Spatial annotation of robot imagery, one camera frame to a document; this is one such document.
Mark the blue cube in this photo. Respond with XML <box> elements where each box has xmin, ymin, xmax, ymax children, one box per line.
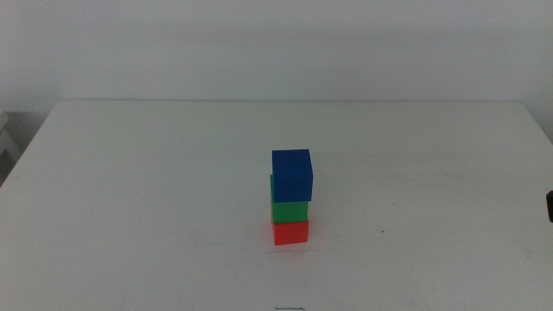
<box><xmin>271</xmin><ymin>149</ymin><xmax>314</xmax><ymax>204</ymax></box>

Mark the red cube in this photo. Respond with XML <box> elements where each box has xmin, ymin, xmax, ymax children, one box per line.
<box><xmin>272</xmin><ymin>219</ymin><xmax>310</xmax><ymax>246</ymax></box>

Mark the green cube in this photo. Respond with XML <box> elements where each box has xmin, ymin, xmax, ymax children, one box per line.
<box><xmin>270</xmin><ymin>174</ymin><xmax>310</xmax><ymax>225</ymax></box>

